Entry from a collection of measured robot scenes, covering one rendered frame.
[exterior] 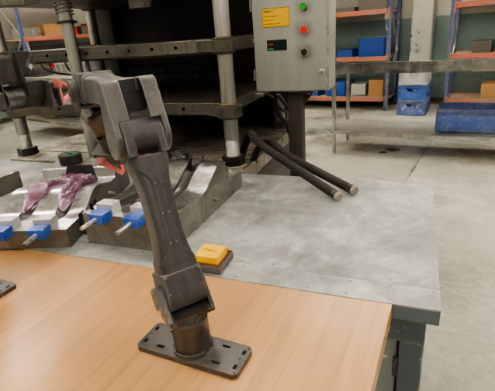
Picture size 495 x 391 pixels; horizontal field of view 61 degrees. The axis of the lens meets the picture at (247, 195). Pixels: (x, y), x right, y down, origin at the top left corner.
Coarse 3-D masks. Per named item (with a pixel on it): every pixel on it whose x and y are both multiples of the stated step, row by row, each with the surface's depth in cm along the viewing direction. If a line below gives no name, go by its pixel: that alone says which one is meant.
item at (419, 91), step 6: (402, 90) 603; (408, 90) 652; (414, 90) 594; (420, 90) 592; (426, 90) 588; (402, 96) 606; (408, 96) 602; (414, 96) 598; (420, 96) 595; (426, 96) 590
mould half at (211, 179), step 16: (208, 160) 136; (176, 176) 130; (192, 176) 128; (208, 176) 127; (224, 176) 135; (240, 176) 148; (128, 192) 127; (192, 192) 123; (208, 192) 125; (224, 192) 136; (96, 208) 116; (128, 208) 114; (192, 208) 117; (208, 208) 126; (112, 224) 111; (192, 224) 117; (96, 240) 115; (112, 240) 113; (128, 240) 111; (144, 240) 109
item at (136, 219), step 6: (138, 204) 109; (132, 210) 108; (138, 210) 107; (126, 216) 105; (132, 216) 105; (138, 216) 104; (144, 216) 106; (126, 222) 104; (132, 222) 104; (138, 222) 104; (144, 222) 106; (120, 228) 101; (126, 228) 102; (132, 228) 105; (138, 228) 104
